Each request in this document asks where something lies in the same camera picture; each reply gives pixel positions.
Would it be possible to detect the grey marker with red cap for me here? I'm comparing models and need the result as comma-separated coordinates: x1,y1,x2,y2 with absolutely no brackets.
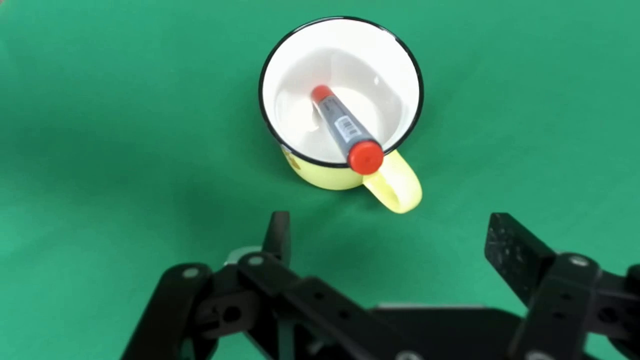
311,84,387,176

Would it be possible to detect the green tablecloth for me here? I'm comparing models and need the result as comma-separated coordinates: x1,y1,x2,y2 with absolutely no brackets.
0,0,640,360

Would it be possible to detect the yellow enamel cup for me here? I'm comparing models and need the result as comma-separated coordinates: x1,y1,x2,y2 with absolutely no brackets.
258,16,427,216

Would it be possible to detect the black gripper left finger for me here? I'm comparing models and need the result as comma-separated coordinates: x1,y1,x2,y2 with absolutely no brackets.
121,211,403,360

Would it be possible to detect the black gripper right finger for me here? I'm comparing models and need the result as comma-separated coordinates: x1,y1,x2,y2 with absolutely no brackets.
484,212,640,360

